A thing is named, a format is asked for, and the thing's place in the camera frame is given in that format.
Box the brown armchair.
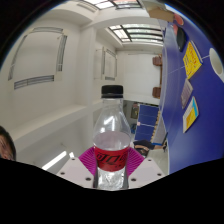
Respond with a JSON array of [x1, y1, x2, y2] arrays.
[[152, 54, 163, 67], [152, 86, 162, 99]]

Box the black framed glass door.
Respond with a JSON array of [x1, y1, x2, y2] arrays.
[[108, 23, 164, 44]]

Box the white mug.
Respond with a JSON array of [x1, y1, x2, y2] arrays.
[[208, 47, 224, 84]]

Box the table tennis net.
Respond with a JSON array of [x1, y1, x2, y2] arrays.
[[153, 114, 169, 146]]

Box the ceiling air conditioner unit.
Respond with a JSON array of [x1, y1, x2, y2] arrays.
[[99, 46, 118, 82]]

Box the red table tennis paddle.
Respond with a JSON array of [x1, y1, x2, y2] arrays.
[[171, 23, 179, 36], [173, 13, 185, 27]]

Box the folded blue table tennis tables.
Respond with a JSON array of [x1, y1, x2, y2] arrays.
[[134, 103, 161, 143]]

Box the grey purple book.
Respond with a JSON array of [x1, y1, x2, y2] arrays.
[[180, 78, 194, 110]]

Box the low wooden coffee table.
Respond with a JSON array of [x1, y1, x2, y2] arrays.
[[159, 64, 164, 88]]

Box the brown cardboard box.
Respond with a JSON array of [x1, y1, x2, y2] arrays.
[[147, 6, 176, 23]]

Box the blue and yellow book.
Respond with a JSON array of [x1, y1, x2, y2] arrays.
[[182, 95, 200, 134]]

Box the clear bottle with red label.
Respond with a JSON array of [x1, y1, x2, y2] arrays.
[[92, 84, 132, 191]]

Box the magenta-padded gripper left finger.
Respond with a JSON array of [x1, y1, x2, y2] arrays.
[[56, 147, 99, 189]]

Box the large black framed window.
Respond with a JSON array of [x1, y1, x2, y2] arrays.
[[83, 0, 144, 10]]

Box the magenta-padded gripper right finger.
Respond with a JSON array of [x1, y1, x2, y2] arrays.
[[125, 147, 166, 190]]

